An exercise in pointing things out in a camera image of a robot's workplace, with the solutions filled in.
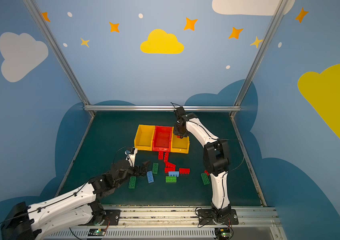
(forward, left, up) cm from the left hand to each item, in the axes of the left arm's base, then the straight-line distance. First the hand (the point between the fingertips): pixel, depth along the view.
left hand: (145, 160), depth 79 cm
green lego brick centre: (+2, -4, -14) cm, 14 cm away
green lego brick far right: (-5, -34, -14) cm, 37 cm away
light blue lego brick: (-2, -16, -13) cm, 21 cm away
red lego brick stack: (+3, -14, -14) cm, 19 cm away
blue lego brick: (-4, -2, -13) cm, 14 cm away
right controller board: (-30, -40, -16) cm, 53 cm away
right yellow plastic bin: (+19, -19, -13) cm, 30 cm away
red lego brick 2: (0, -22, -13) cm, 25 cm away
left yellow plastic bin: (+25, +5, -14) cm, 29 cm away
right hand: (+23, -19, -4) cm, 30 cm away
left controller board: (-31, +21, -15) cm, 40 cm away
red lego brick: (+10, -7, -14) cm, 18 cm away
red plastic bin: (+26, -8, -15) cm, 31 cm away
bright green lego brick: (-5, -14, -14) cm, 20 cm away
